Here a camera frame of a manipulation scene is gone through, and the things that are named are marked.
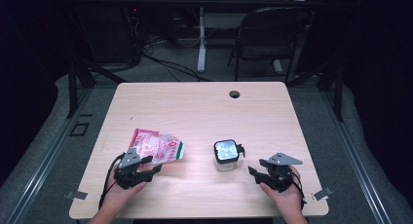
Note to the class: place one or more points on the person's left hand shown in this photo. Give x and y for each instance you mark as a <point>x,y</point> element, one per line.
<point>118,196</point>

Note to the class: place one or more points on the black metal frame stand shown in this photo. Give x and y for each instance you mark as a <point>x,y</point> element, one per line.
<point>337,94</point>
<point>73,87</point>

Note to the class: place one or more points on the grey metal floor rail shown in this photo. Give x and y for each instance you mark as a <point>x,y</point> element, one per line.
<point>42,165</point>
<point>357,159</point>

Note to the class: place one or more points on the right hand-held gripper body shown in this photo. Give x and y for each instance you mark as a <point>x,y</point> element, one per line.
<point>281,178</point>

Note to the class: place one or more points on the dark computer tower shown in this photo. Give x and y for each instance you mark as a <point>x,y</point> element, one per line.
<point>130,35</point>

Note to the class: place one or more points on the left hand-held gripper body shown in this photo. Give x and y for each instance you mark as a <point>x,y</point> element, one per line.
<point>130,177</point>

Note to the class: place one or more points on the red and white seasoning packet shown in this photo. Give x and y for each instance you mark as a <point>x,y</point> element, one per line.
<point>160,146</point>

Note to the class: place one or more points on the glass jar with black lid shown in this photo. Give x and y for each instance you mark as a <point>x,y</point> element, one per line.
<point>226,151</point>

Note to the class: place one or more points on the white desk leg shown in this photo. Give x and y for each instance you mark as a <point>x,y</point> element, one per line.
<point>202,45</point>

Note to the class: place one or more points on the grey metal table clip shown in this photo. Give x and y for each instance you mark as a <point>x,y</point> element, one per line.
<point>76,195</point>
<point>322,194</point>

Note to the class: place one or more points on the black folding chair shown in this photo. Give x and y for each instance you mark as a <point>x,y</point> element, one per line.
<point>272,22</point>

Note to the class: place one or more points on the person's right hand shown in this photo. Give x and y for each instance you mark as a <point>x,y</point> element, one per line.
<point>290,199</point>

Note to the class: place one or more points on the white desk foot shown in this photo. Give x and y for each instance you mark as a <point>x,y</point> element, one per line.
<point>277,67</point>

